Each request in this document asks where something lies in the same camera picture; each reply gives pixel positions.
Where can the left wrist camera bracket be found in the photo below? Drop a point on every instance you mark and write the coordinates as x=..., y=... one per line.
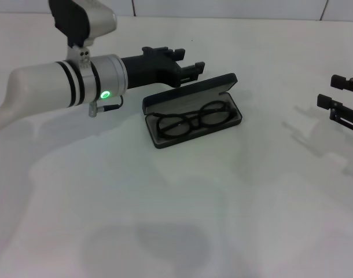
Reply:
x=79, y=56

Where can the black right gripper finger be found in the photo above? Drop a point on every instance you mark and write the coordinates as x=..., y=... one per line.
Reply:
x=341, y=81
x=325, y=102

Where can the black round-lens glasses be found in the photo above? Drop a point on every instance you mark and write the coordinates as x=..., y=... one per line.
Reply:
x=176, y=126

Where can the black hard glasses case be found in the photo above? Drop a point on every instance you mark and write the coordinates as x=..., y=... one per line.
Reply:
x=194, y=87

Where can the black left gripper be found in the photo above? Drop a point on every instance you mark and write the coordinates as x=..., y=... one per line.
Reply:
x=147, y=71

